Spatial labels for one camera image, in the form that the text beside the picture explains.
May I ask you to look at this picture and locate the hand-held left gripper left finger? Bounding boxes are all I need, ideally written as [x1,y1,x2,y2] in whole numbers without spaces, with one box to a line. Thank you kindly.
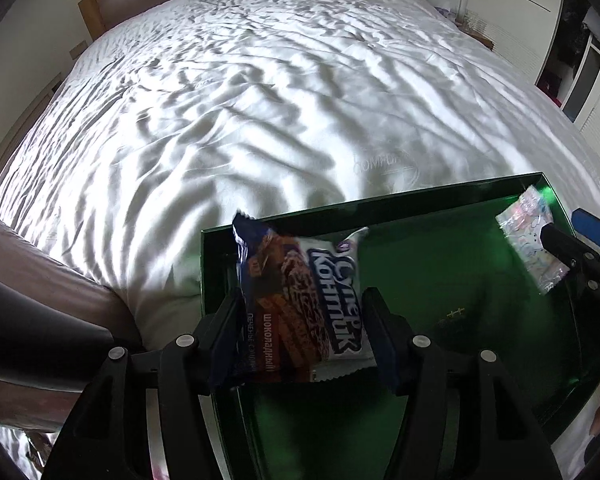
[40,292,246,480]

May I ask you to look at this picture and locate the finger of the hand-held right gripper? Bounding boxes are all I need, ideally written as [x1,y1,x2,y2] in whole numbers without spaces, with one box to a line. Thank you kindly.
[540,223,600,281]
[570,208,600,261]

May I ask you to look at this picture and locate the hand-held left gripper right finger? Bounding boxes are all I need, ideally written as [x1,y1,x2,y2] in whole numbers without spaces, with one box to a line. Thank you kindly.
[360,287,563,480]

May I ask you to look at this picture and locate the pastel candy packet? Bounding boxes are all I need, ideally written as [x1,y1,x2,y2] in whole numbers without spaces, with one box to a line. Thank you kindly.
[495,185,573,295]

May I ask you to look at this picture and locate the chocolate cookie snack packet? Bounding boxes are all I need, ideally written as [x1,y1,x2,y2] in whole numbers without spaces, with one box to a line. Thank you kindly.
[231,211,376,385]

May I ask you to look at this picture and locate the dark green tray box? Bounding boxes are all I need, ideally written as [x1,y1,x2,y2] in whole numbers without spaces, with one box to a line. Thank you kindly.
[200,172,600,480]

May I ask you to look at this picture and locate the dark padded object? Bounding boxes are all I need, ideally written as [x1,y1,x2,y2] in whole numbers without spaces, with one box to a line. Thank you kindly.
[0,270,117,393]

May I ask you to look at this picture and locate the hanging clothes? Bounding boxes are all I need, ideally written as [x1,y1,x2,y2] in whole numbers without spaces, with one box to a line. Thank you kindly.
[532,0,600,111]

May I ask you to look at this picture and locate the wooden nightstand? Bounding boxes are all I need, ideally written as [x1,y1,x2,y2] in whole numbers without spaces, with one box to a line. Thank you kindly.
[457,22,496,52]

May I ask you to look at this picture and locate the white wardrobe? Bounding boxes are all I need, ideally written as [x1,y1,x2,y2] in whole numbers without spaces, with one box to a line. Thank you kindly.
[455,0,600,171]

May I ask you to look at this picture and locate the white-sheeted bed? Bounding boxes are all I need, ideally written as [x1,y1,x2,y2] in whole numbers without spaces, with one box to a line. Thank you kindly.
[0,0,600,480]

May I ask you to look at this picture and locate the wooden headboard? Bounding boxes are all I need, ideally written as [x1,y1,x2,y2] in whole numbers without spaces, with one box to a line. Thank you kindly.
[77,0,411,41]

